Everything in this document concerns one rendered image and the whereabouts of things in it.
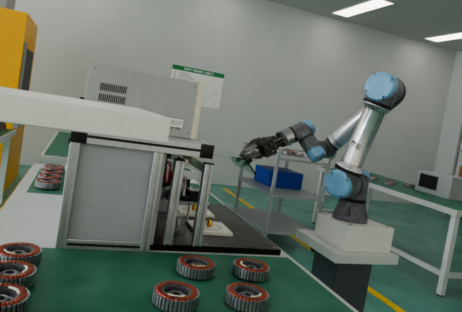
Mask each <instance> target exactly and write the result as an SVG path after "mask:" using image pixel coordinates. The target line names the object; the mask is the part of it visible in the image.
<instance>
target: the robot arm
mask: <svg viewBox="0 0 462 312"><path fill-rule="evenodd" d="M364 89H365V93H366V94H365V96H364V99H363V103H364V107H363V108H362V109H360V110H359V111H358V112H357V113H356V114H355V115H354V116H352V117H351V118H350V119H349V120H347V121H346V122H345V123H344V124H343V125H342V126H340V127H339V128H338V129H337V130H335V131H334V132H333V133H332V134H330V136H328V137H327V138H326V139H325V140H324V141H318V140H317V139H316V137H315V136H314V133H315V132H316V129H315V126H314V124H313V122H312V121H310V120H304V121H302V122H299V123H297V124H295V125H293V126H290V127H287V128H286V129H283V130H281V131H279V132H277V133H276V137H275V136H270V137H262V138H259V137H258V138H256V139H253V140H251V141H250V142H249V143H248V144H247V145H246V147H245V148H244V149H243V150H242V151H241V153H240V154H239V155H241V154H242V155H244V154H245V153H248V152H250V151H252V152H251V153H250V154H246V155H245V156H248V157H251V158H252V159H260V158H263V157H270V156H272V155H275V154H277V153H278V152H277V149H278V147H285V146H289V145H290V146H291V145H292V144H293V143H295V142H299V144H300V145H301V147H302V149H303V150H304V151H305V153H306V154H307V156H308V158H310V160H311V161H312V162H317V161H320V160H322V159H323V158H330V157H334V156H335V155H336V153H337V150H338V149H340V148H341V147H343V146H344V145H345V144H346V143H347V142H348V141H349V143H348V146H347V148H346V150H345V152H344V154H343V157H342V159H341V160H340V161H337V162H336V163H335V166H334V168H333V170H332V171H330V172H329V173H328V174H327V175H326V177H325V179H324V186H325V188H326V191H327V192H328V193H329V194H330V195H331V196H332V197H335V198H338V199H339V201H338V203H337V205H336V207H335V209H334V211H333V215H332V217H333V218H335V219H337V220H340V221H344V222H348V223H356V224H367V222H368V217H367V212H366V198H367V192H368V187H369V181H370V178H369V177H370V173H369V172H368V171H366V170H362V165H363V163H364V160H365V159H366V156H367V154H368V152H369V149H370V147H371V144H372V143H373V140H374V138H375V136H376V134H377V131H378V129H379V127H380V124H381V123H382V120H383V118H384V115H385V114H387V113H388V112H390V111H391V110H393V109H394V108H395V107H396V106H397V105H398V104H400V103H401V102H402V100H403V99H404V98H405V95H406V87H405V84H404V83H403V82H402V81H401V80H400V79H398V78H396V77H395V76H394V75H392V74H390V73H386V72H378V73H376V74H373V75H372V76H370V77H369V78H368V80H367V81H366V84H365V87H364ZM255 148H256V149H258V152H256V151H253V150H254V149H255ZM275 149H276V150H275Z"/></svg>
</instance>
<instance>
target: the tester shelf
mask: <svg viewBox="0 0 462 312"><path fill-rule="evenodd" d="M70 141H71V142H76V143H82V144H94V145H100V146H110V147H117V148H127V149H133V150H139V151H151V152H156V153H167V154H173V155H184V156H190V157H200V158H206V159H212V157H213V153H214V148H215V146H214V145H212V144H209V143H207V142H204V141H202V140H199V139H196V140H191V139H186V138H180V137H171V136H169V138H168V143H166V144H165V143H159V142H149V141H144V140H133V139H128V138H122V137H112V136H106V135H96V134H91V133H81V132H75V131H72V132H71V138H70Z"/></svg>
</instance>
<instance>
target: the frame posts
mask: <svg viewBox="0 0 462 312"><path fill-rule="evenodd" d="M167 161H171V162H172V163H170V162H169V164H170V165H171V167H172V170H173V174H172V179H171V184H170V187H167V189H169V188H170V192H169V197H168V205H167V211H166V219H165V224H164V232H163V237H162V242H163V245H166V244H169V245H172V244H173V237H174V231H175V224H176V218H177V210H178V205H179V197H180V192H181V187H182V179H183V174H184V166H185V160H184V159H177V158H175V161H174V160H173V159H169V158H168V159H167ZM173 162H174V166H173V165H172V164H173ZM169 164H167V173H166V180H168V172H169V168H170V166H169ZM214 166H215V164H214V163H211V162H205V161H204V162H203V170H202V174H201V183H200V187H199V196H198V200H197V209H196V213H195V221H194V226H193V231H192V239H191V244H192V246H196V245H198V247H201V244H202V238H203V234H204V226H205V222H206V213H207V209H208V200H209V196H210V188H211V183H212V175H213V170H214ZM166 191H167V190H166Z"/></svg>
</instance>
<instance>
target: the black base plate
mask: <svg viewBox="0 0 462 312"><path fill-rule="evenodd" d="M188 203H189V202H186V201H179V205H188ZM208 210H209V211H211V212H212V213H213V214H214V219H213V218H206V221H208V220H209V219H211V220H212V221H216V222H222V223H223V224H224V225H225V226H226V227H227V228H228V229H229V230H230V231H231V232H232V233H233V236H214V235H203V238H202V244H201V247H198V245H196V246H192V244H191V239H192V234H193V231H192V230H191V229H190V228H189V226H188V225H187V224H185V222H186V216H183V218H182V223H181V230H175V231H174V237H173V244H172V245H169V244H166V245H163V242H162V237H163V232H164V219H165V215H166V213H165V212H158V213H157V221H156V226H155V235H154V239H153V244H152V245H150V247H151V250H160V251H176V252H209V253H226V254H258V255H275V256H280V255H281V249H279V248H278V247H277V246H275V244H273V243H272V242H271V241H269V240H268V239H267V238H266V237H264V236H263V235H262V234H261V233H260V232H258V231H257V230H256V229H254V228H253V227H252V226H251V225H250V224H249V223H247V222H246V221H245V220H243V219H242V218H241V217H240V216H239V215H238V214H236V213H235V212H233V211H232V210H231V209H230V208H229V207H228V206H226V205H219V204H210V205H208Z"/></svg>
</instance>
